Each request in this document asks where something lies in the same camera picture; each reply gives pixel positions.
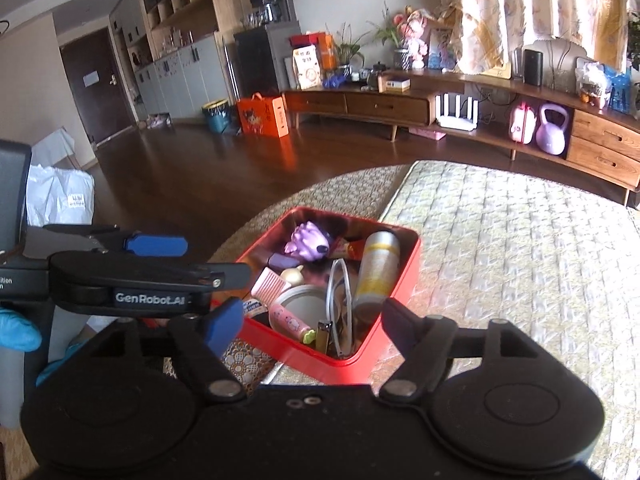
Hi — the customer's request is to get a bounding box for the pink comb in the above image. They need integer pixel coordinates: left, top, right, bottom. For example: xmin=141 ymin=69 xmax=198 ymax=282
xmin=249 ymin=265 xmax=291 ymax=304

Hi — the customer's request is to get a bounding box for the grey scalloped board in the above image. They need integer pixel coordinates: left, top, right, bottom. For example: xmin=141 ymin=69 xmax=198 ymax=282
xmin=532 ymin=38 xmax=589 ymax=94

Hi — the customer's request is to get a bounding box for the pink doll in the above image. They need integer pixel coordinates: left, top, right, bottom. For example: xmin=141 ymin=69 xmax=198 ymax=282
xmin=394 ymin=5 xmax=430 ymax=70

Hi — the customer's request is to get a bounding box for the small green potted plant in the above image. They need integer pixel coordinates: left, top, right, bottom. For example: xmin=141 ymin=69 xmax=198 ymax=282
xmin=327 ymin=22 xmax=371 ymax=79

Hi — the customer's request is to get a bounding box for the wall shelf unit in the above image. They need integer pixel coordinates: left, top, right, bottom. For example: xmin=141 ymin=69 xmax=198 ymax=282
xmin=109 ymin=0 xmax=237 ymax=122

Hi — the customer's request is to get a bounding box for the person's left hand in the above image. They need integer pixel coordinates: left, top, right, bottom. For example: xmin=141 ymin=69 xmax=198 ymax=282
xmin=0 ymin=308 xmax=94 ymax=387

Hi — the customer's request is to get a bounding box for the red orange gift box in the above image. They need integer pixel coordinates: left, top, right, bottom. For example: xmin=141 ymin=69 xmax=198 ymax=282
xmin=289 ymin=32 xmax=334 ymax=71

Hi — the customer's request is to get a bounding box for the small white yellow box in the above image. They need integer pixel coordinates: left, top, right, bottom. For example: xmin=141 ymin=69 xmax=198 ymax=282
xmin=378 ymin=75 xmax=411 ymax=94

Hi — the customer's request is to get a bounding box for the quilted mat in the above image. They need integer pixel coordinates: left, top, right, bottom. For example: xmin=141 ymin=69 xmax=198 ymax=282
xmin=350 ymin=160 xmax=640 ymax=480

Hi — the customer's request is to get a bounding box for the coffee machine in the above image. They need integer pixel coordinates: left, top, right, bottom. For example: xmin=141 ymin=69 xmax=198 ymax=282
xmin=249 ymin=0 xmax=294 ymax=26

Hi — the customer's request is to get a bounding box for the white yellow bottle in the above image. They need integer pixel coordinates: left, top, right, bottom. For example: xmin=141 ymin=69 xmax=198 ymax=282
xmin=353 ymin=229 xmax=401 ymax=324

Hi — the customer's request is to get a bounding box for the orange handled gift box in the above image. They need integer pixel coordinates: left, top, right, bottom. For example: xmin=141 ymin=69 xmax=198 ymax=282
xmin=236 ymin=92 xmax=290 ymax=139

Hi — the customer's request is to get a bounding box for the clear plastic bag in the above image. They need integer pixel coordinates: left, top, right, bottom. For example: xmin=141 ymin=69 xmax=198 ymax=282
xmin=574 ymin=57 xmax=609 ymax=109

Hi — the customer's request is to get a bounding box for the pink tube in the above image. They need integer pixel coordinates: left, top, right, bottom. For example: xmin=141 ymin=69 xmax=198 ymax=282
xmin=268 ymin=303 xmax=312 ymax=344

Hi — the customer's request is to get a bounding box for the wooden TV cabinet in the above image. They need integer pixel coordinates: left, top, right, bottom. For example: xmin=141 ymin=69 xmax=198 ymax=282
xmin=282 ymin=67 xmax=640 ymax=207

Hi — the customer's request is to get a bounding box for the black cabinet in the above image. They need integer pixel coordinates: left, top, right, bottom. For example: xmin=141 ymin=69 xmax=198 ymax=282
xmin=233 ymin=20 xmax=302 ymax=106

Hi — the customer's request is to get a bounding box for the red candy wrapper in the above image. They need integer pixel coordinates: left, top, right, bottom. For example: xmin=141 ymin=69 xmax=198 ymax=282
xmin=329 ymin=237 xmax=369 ymax=261

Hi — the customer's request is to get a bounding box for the blue picture card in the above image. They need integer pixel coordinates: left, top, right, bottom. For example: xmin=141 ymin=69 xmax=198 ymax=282
xmin=427 ymin=27 xmax=457 ymax=71

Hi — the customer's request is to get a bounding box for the tall potted tree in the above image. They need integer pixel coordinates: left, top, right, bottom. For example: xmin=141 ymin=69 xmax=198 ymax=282
xmin=624 ymin=9 xmax=640 ymax=72

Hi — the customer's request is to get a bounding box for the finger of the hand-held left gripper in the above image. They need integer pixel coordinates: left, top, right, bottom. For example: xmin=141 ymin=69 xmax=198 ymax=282
xmin=42 ymin=224 xmax=190 ymax=257
xmin=48 ymin=251 xmax=253 ymax=302

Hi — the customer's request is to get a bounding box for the white router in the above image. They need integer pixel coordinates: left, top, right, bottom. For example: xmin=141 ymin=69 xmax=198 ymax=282
xmin=434 ymin=92 xmax=480 ymax=134

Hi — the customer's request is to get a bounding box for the black speaker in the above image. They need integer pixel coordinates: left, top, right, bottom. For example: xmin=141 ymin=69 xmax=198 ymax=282
xmin=522 ymin=49 xmax=545 ymax=87

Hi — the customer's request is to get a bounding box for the floral curtain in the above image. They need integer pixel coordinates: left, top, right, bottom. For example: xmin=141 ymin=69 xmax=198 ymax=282
xmin=442 ymin=0 xmax=640 ymax=79

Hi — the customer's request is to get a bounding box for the teal bucket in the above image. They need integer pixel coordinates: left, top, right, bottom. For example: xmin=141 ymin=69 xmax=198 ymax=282
xmin=201 ymin=99 xmax=234 ymax=135

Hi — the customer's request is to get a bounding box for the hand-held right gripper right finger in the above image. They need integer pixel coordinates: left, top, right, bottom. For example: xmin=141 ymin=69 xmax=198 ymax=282
xmin=378 ymin=298 xmax=531 ymax=404

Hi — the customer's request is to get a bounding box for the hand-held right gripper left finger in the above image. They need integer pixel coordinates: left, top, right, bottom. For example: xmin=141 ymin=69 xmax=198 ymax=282
xmin=94 ymin=297 xmax=247 ymax=405

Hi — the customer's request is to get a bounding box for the purple spiky toy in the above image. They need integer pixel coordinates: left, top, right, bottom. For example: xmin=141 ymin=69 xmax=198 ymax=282
xmin=283 ymin=221 xmax=331 ymax=262

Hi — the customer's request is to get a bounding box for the red tin box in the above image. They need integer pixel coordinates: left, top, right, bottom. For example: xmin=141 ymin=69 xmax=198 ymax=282
xmin=210 ymin=206 xmax=421 ymax=386

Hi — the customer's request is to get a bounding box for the white plastic bag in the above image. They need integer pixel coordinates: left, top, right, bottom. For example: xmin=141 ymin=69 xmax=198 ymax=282
xmin=25 ymin=164 xmax=96 ymax=229

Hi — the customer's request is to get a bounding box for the dark door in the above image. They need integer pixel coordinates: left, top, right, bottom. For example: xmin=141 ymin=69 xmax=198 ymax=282
xmin=58 ymin=27 xmax=137 ymax=147

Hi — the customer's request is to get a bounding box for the pink toy case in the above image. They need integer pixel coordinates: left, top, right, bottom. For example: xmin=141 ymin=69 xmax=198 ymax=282
xmin=508 ymin=101 xmax=537 ymax=145

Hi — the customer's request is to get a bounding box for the plant in patterned pot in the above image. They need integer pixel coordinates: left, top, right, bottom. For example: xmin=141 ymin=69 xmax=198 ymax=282
xmin=367 ymin=2 xmax=411 ymax=71

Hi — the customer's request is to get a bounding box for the printed snack bag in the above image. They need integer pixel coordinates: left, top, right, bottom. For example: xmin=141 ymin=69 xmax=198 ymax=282
xmin=292 ymin=44 xmax=322 ymax=91

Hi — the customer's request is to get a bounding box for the purple kettlebell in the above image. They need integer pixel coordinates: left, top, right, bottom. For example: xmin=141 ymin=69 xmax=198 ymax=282
xmin=535 ymin=103 xmax=571 ymax=156

